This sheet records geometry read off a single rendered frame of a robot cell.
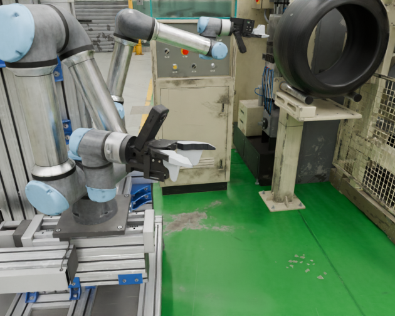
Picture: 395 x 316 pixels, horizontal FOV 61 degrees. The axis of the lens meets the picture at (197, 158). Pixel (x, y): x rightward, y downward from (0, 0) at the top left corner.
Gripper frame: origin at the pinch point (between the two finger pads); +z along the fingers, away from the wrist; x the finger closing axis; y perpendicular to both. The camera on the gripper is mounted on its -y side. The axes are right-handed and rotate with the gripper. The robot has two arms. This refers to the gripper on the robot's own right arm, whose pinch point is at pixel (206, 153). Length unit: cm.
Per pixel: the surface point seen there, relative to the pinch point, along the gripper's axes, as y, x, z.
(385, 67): -18, -177, 55
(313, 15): -40, -111, 12
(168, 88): 3, -140, -77
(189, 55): -19, -148, -66
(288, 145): 37, -161, 5
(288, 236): 89, -133, 14
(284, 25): -36, -119, -2
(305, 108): 5, -119, 14
